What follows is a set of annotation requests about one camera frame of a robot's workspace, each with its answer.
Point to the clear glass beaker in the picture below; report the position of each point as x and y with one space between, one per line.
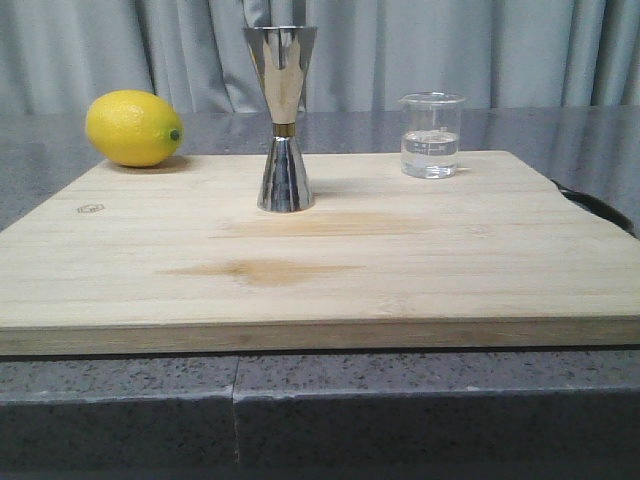
430 142

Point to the silver double jigger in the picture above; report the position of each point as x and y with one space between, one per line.
281 57

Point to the wooden cutting board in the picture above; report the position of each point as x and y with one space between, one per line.
180 259

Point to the yellow lemon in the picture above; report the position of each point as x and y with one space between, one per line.
133 128

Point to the grey curtain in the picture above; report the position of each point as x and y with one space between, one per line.
58 56

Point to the black cutting board handle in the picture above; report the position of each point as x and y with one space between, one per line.
597 207

